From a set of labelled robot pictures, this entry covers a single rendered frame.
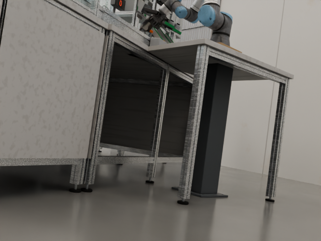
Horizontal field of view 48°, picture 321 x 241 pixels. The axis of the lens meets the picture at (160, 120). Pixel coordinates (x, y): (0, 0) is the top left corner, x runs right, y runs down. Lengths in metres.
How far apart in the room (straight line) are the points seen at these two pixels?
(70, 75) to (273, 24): 4.20
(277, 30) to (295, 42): 0.36
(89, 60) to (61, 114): 0.31
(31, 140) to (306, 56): 4.13
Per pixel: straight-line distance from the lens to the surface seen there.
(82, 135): 1.79
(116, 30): 1.94
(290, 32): 5.35
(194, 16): 2.66
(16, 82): 1.46
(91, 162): 1.86
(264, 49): 5.49
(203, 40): 1.91
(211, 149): 2.29
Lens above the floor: 0.34
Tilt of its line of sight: 2 degrees up
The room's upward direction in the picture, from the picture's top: 8 degrees clockwise
